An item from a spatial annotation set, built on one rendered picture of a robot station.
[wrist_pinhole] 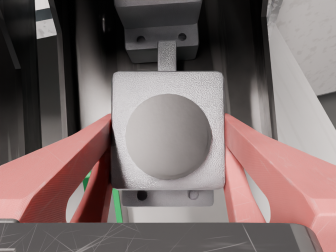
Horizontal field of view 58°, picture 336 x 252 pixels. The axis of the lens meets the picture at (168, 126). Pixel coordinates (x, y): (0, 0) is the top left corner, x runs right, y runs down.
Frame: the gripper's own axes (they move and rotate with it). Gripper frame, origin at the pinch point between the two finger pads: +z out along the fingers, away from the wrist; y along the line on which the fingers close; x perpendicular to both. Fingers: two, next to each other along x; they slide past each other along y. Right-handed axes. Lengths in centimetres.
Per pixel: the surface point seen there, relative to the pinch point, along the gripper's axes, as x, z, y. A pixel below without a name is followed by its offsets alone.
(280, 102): 24, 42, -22
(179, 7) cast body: -3.6, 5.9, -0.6
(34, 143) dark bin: 4.1, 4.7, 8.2
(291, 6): 16, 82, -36
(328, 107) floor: 77, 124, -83
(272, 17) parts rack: 0.0, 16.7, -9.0
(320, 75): 49, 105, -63
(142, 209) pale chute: 21.2, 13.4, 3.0
